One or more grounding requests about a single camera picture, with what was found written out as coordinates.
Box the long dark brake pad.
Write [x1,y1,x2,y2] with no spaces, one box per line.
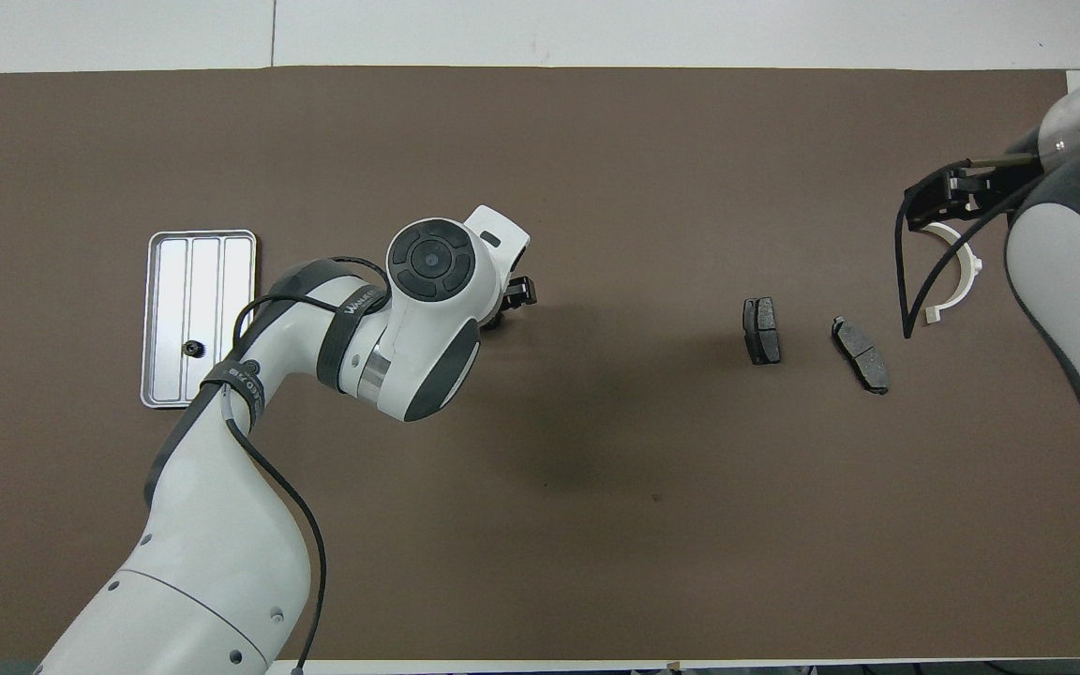
[831,315,891,396]

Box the white half-ring bracket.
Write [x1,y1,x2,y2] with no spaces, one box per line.
[919,219,984,327]

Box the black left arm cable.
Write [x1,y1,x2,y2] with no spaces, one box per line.
[217,256,393,675]

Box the brown table mat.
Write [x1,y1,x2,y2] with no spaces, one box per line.
[0,66,1080,663]

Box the silver metal tray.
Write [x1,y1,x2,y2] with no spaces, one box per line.
[140,229,259,410]

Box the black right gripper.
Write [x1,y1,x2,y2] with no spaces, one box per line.
[905,154,1043,233]

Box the short dark brake pad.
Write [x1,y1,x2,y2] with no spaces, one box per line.
[742,296,783,366]

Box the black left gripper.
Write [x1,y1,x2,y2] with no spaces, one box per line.
[482,276,540,332]

